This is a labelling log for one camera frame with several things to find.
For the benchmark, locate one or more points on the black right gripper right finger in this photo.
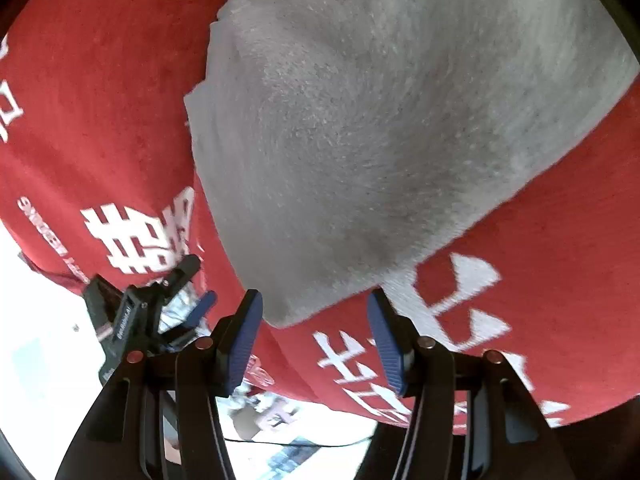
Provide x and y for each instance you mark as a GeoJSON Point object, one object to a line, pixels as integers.
{"type": "Point", "coordinates": [411, 362]}

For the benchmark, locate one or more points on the red blanket with white print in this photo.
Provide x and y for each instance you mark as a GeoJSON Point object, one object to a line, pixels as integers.
{"type": "Point", "coordinates": [98, 176]}

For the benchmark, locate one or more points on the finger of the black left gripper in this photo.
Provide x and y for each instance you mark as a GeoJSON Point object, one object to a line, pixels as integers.
{"type": "Point", "coordinates": [193, 319]}
{"type": "Point", "coordinates": [178, 277]}

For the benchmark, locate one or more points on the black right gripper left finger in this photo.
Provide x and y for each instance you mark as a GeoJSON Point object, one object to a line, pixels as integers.
{"type": "Point", "coordinates": [216, 364]}

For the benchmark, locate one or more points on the grey small garment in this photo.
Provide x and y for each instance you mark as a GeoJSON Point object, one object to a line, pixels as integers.
{"type": "Point", "coordinates": [342, 142]}

